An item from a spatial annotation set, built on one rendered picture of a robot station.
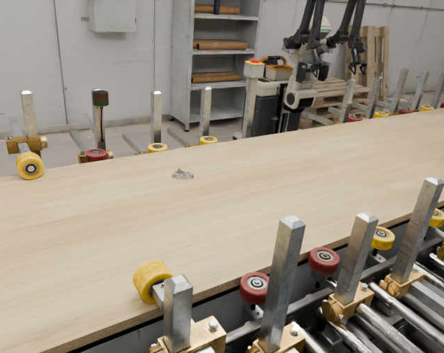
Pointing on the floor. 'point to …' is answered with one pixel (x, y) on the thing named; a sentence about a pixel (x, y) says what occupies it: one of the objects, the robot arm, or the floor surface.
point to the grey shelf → (211, 57)
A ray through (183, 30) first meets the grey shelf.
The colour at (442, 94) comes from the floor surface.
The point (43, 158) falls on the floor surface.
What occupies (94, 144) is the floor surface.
